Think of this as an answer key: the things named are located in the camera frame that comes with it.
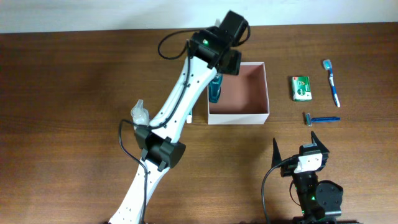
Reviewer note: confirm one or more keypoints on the teal mouthwash bottle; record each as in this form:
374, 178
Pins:
214, 88

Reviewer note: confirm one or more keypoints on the green soap box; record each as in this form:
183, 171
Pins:
301, 90

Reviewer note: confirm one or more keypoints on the white square cardboard box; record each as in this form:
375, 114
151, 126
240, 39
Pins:
244, 98

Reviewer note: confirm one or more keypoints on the blue disposable razor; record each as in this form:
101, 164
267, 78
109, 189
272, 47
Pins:
309, 120

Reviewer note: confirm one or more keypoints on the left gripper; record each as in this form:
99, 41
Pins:
232, 62

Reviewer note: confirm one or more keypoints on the clear spray bottle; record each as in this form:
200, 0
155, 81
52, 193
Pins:
139, 114

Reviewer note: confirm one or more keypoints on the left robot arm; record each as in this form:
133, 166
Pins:
208, 52

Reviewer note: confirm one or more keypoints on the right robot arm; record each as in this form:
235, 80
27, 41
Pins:
320, 201

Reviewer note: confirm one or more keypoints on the green toothpaste tube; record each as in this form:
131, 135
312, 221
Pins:
189, 117

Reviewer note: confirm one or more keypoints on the blue white toothbrush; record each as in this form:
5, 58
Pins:
328, 66

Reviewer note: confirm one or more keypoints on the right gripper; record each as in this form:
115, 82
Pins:
286, 169

